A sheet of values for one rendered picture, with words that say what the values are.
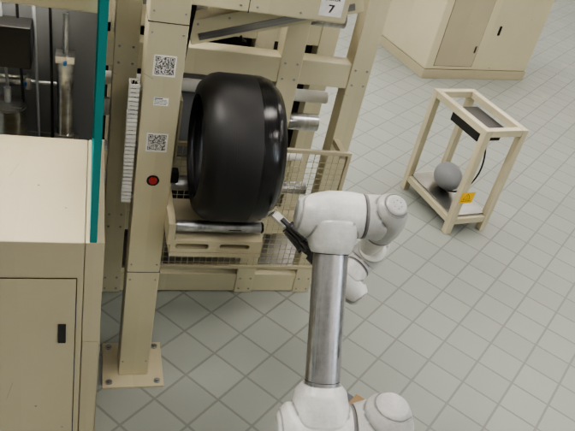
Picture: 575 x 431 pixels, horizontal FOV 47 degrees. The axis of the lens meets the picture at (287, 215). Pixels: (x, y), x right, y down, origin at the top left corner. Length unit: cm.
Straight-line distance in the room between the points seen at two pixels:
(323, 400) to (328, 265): 37
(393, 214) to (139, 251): 118
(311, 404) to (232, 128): 95
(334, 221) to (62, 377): 96
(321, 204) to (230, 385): 154
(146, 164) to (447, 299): 224
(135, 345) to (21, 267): 124
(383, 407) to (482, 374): 183
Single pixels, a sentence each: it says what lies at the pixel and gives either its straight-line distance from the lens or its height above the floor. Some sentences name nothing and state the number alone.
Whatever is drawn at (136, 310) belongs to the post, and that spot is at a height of 41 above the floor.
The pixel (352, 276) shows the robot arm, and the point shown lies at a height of 95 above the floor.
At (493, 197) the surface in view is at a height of 28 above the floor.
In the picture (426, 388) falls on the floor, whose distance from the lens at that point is 351.
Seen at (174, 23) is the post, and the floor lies 166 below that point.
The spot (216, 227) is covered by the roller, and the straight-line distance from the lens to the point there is 256.
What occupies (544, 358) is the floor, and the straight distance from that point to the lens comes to 404.
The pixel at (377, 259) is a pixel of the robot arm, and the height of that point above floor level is 101.
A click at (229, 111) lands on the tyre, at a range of 230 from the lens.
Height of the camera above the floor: 240
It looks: 34 degrees down
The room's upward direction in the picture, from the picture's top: 14 degrees clockwise
